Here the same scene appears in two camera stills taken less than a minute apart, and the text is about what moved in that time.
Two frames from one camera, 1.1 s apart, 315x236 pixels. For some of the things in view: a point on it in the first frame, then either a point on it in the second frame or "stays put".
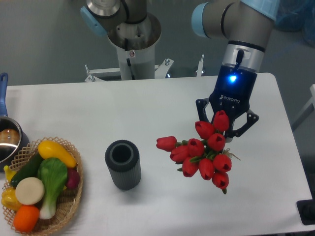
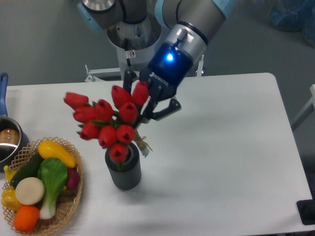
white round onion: x=29 y=191 stays put
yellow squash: x=50 y=149 stays put
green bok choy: x=52 y=174 stays put
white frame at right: x=306 y=110 stays put
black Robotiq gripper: x=234 y=89 -> x=168 y=68
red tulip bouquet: x=205 y=153 -> x=112 y=125
